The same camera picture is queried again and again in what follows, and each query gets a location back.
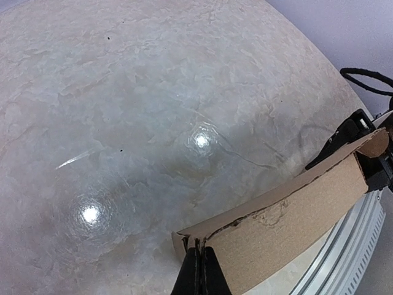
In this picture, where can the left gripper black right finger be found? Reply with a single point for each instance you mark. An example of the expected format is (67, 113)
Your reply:
(212, 280)

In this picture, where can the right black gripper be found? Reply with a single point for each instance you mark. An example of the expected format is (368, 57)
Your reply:
(378, 170)

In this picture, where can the front aluminium frame rail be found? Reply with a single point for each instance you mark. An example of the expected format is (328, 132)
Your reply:
(343, 259)

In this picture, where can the brown cardboard box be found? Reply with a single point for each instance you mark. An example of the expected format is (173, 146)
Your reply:
(258, 238)

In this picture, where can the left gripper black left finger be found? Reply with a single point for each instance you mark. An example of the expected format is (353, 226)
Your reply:
(188, 279)

